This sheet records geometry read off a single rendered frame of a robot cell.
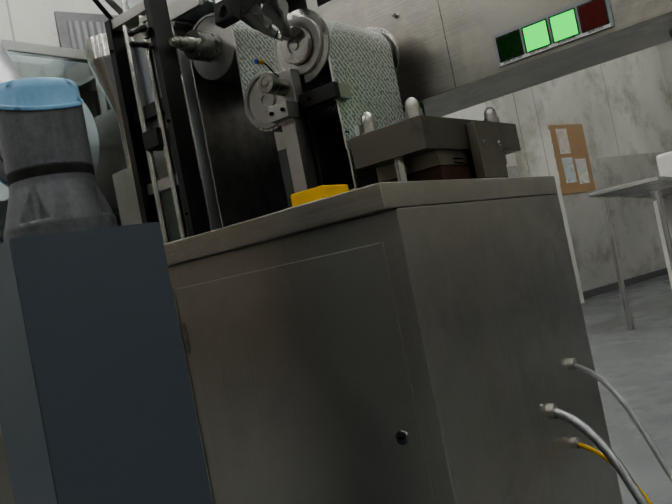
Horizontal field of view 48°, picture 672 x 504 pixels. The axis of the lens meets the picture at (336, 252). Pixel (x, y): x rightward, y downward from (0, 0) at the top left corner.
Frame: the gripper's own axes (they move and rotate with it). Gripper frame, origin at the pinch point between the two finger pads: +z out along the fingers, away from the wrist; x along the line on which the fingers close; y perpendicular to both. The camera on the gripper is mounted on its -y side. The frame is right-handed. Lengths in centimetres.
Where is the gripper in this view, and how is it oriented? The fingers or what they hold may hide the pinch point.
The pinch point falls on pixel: (281, 36)
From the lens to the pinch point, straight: 157.2
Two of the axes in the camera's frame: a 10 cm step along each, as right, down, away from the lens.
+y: 2.4, -8.1, 5.3
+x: -7.7, 1.8, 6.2
